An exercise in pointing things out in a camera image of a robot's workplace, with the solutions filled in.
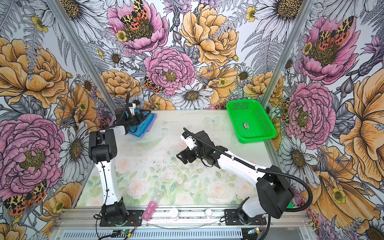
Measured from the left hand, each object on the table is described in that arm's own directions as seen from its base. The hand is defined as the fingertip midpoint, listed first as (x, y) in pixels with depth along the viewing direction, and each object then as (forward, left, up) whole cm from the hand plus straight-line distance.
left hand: (149, 115), depth 106 cm
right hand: (-35, -26, +5) cm, 44 cm away
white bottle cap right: (-60, -38, -4) cm, 71 cm away
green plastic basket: (-1, -73, -8) cm, 74 cm away
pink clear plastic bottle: (-58, -9, -8) cm, 59 cm away
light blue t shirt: (-8, +4, -5) cm, 10 cm away
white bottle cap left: (-60, -22, -2) cm, 64 cm away
